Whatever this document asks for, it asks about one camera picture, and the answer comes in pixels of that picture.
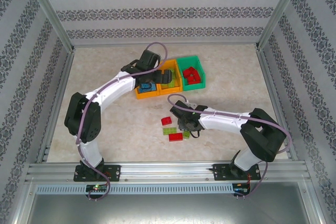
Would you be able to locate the red lego brick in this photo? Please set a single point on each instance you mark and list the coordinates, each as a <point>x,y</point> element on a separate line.
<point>190,79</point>
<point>187,72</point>
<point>198,78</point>
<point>166,121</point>
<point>175,137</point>
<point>195,70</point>

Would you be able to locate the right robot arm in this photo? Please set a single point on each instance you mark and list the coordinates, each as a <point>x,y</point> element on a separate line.
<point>223,121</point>

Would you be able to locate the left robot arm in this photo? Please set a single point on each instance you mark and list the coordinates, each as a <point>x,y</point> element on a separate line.
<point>113,90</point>

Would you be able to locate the green lego brick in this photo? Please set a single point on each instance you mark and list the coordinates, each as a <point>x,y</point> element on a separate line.
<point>187,134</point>
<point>169,131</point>
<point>168,85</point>

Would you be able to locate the blue lego brick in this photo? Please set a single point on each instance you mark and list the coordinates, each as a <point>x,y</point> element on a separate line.
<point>151,86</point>
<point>144,90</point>

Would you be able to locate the green plastic bin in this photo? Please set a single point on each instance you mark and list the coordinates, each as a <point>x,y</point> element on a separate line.
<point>195,87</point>

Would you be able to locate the grey metal plate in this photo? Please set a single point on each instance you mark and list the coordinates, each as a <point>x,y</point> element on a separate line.
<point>168,208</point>

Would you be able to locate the aluminium back rail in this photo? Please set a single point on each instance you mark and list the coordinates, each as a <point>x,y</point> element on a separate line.
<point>168,44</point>

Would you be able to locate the aluminium mounting rail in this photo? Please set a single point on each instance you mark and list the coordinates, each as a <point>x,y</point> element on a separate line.
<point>168,170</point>

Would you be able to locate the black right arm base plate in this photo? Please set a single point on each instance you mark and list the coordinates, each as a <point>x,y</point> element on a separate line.
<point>220,172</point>

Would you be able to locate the aluminium side rail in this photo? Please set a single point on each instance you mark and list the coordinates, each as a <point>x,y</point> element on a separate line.
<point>56,106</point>
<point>275,103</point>

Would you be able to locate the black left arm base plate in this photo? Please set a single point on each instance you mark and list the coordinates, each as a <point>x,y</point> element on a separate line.
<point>113,172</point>

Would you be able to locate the aluminium frame post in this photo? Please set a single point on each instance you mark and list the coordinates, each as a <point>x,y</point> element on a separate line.
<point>278,11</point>
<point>50,11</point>
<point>22,203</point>
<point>315,203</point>

